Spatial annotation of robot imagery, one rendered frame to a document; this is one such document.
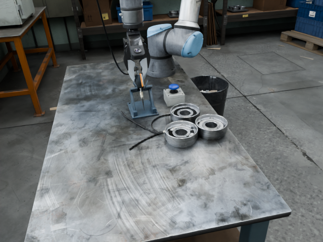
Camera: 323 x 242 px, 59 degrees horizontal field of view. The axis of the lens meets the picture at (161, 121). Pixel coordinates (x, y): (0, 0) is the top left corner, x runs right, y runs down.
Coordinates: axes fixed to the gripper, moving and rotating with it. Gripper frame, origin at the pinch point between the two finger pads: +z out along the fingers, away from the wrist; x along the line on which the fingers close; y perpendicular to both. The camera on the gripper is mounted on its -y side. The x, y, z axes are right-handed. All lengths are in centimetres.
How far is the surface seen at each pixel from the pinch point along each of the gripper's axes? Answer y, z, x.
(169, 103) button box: -3.7, 10.6, -10.6
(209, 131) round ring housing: -30.1, 8.1, -16.3
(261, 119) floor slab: 91, 91, -120
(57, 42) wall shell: 382, 76, 68
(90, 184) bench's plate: -38.9, 12.0, 21.3
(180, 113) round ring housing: -13.4, 10.0, -12.3
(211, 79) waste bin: 103, 51, -75
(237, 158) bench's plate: -40.6, 11.9, -20.8
